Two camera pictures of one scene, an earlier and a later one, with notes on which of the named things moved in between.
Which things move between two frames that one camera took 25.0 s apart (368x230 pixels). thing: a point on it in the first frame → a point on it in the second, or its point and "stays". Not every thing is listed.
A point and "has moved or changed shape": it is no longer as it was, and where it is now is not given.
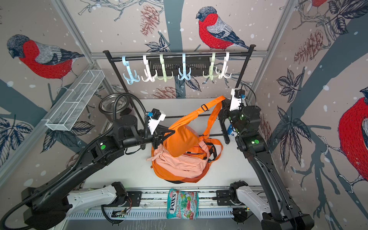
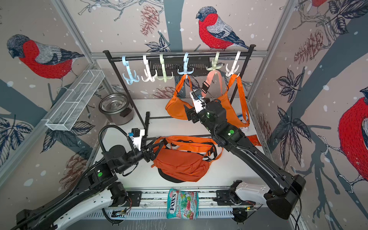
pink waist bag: [186, 166] → [206, 84]
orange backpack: [215, 148] → [176, 107]
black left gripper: [158, 133] → [148, 155]
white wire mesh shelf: [75, 99] stays
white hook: [225, 67] → [229, 73]
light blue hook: [131, 78] stays
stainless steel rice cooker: [107, 105] stays
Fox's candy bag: [182, 204] stays
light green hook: [162, 60] stays
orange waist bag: [182, 137] has moved or changed shape
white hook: [151, 78] stays
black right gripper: [225, 114] → [192, 113]
